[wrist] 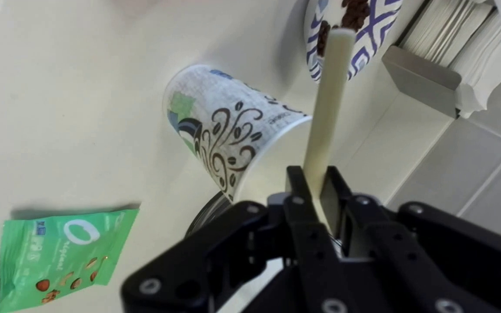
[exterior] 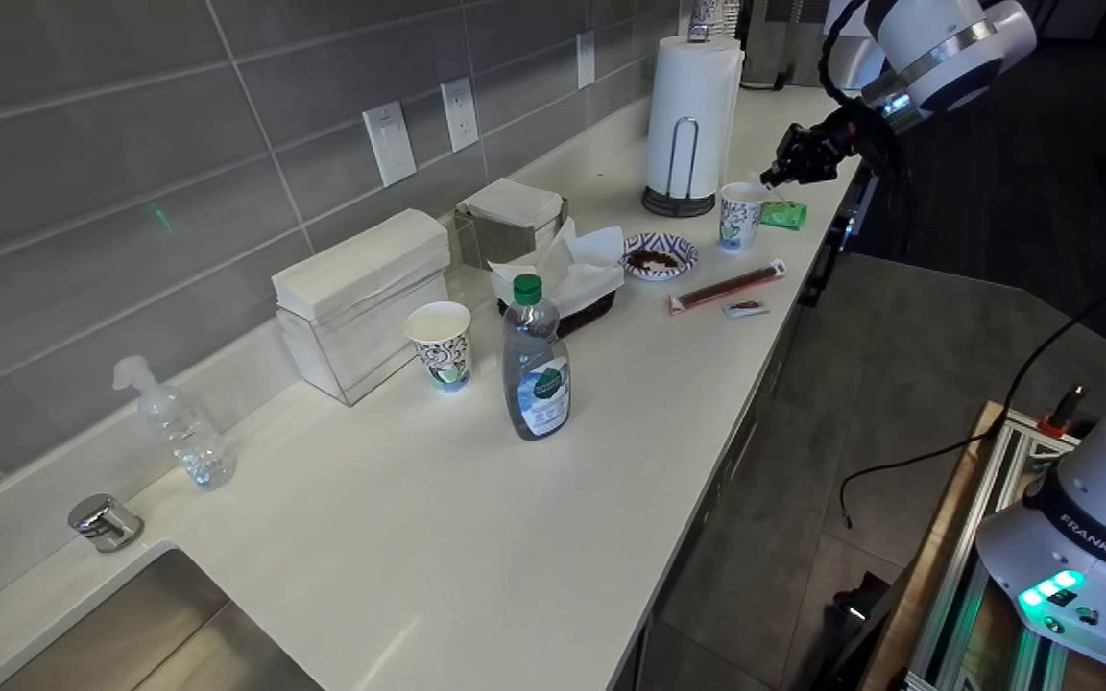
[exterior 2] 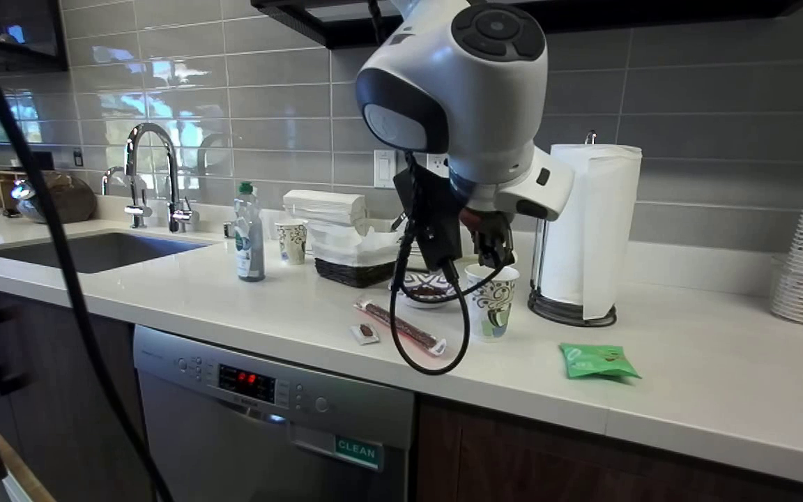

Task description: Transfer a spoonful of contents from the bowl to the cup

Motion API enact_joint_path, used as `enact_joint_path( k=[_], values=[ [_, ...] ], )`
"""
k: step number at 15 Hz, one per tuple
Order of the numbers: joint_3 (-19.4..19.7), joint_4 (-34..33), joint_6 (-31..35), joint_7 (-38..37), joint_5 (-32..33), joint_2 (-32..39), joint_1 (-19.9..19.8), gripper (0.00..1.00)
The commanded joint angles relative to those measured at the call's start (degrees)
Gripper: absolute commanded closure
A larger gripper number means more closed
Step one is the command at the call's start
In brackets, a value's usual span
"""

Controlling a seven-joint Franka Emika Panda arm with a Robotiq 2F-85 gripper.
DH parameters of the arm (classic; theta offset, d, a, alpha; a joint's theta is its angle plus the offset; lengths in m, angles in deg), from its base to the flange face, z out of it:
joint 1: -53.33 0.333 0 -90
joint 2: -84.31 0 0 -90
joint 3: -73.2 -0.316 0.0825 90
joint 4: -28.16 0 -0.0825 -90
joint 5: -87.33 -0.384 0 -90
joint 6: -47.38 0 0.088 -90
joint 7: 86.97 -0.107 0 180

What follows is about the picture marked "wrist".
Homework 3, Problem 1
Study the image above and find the metal napkin dispenser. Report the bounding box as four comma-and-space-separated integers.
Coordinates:
381, 0, 501, 119

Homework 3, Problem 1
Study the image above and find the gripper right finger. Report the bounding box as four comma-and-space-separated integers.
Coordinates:
321, 166, 501, 313

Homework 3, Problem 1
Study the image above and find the printed paper cup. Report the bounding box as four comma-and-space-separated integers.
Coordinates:
162, 65, 313, 203

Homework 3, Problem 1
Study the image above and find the stack of white napkins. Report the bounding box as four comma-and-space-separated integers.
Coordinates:
401, 0, 501, 119

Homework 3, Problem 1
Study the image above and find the heap of brown contents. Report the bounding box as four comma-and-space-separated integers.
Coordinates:
317, 0, 371, 58

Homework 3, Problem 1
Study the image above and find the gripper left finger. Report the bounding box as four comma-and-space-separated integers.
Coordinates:
120, 166, 347, 313

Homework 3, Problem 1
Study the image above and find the green snack packet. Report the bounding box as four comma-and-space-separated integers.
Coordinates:
0, 209, 140, 313

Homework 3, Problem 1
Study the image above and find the cream plastic spoon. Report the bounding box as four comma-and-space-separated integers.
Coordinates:
303, 28, 356, 231

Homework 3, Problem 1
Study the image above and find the blue patterned paper bowl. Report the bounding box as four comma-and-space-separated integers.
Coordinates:
304, 0, 403, 82

